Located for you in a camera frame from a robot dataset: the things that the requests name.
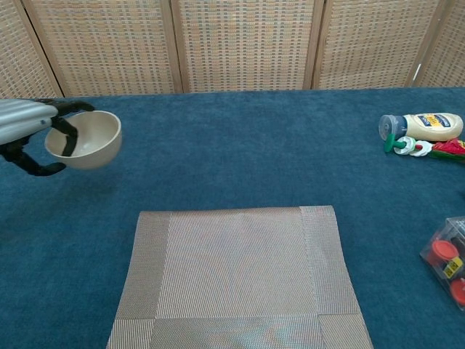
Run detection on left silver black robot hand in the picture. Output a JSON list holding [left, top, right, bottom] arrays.
[[0, 98, 96, 178]]

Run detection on white bowl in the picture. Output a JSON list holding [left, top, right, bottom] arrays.
[[44, 111, 123, 171]]

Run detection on gray woven placemat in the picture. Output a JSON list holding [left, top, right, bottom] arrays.
[[106, 205, 375, 349]]

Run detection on blue carpet table cover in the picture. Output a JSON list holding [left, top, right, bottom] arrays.
[[0, 86, 465, 349]]

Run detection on woven wood folding screen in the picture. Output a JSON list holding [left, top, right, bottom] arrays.
[[0, 0, 465, 103]]

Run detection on mayonnaise squeeze bottle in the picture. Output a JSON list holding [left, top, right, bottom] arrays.
[[379, 112, 465, 142]]

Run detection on clear box of red caps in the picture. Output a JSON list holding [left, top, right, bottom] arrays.
[[419, 217, 465, 312]]

